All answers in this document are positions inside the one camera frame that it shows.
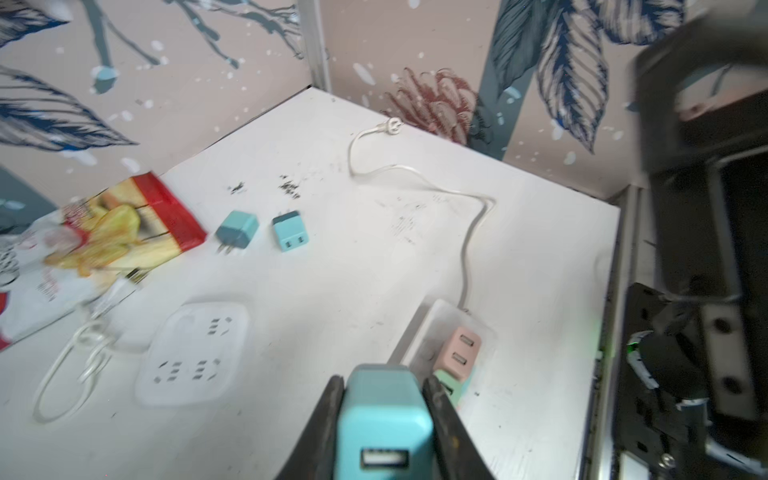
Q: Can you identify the red white chips bag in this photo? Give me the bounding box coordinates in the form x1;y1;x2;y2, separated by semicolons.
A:
1;173;207;348

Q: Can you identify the teal charger plug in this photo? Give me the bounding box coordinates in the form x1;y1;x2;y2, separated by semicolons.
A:
334;364;434;479
215;210;259;254

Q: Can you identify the aluminium frame post back right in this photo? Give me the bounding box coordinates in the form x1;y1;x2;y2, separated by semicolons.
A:
296;0;332;93

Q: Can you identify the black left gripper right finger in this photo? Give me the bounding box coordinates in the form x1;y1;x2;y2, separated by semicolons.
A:
422;375;494;480

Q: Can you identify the blue charger plug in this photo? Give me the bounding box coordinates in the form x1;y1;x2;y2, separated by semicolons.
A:
272;210;309;252

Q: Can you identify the green charger plug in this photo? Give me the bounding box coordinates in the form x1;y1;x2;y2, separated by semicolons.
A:
433;369;465;407

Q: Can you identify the long white pastel power strip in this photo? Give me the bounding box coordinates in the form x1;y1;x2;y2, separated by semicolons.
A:
399;299;498;421

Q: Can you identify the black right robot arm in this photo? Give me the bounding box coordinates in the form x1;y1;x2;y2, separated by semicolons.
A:
612;13;767;479

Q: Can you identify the white square power strip cable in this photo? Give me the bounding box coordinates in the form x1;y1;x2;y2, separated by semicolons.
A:
32;275;151;425

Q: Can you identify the long strip white cable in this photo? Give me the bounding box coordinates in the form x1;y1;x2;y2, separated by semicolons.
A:
347;117;496;313

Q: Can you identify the pink charger plug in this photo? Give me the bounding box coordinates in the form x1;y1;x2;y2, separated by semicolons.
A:
433;326;482;382

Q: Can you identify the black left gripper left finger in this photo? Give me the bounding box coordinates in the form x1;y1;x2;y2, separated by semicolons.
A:
277;375;345;480

